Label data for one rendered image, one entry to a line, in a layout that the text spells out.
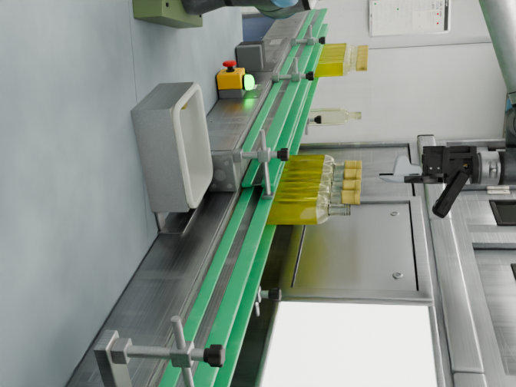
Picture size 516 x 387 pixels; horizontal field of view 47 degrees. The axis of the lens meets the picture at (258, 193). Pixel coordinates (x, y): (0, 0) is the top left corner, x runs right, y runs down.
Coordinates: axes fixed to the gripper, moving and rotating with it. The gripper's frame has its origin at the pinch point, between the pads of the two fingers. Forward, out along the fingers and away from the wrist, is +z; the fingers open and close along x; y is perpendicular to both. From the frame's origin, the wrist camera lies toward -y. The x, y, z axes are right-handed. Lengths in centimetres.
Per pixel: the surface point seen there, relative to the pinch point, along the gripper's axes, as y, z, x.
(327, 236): -16.0, 14.4, -11.0
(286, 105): 18.0, 26.5, -27.0
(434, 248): -17.9, -11.7, -7.5
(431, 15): 125, -58, -584
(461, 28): 110, -93, -591
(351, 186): -2.6, 8.1, -8.1
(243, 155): 6.6, 31.3, 8.7
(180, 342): -14, 26, 69
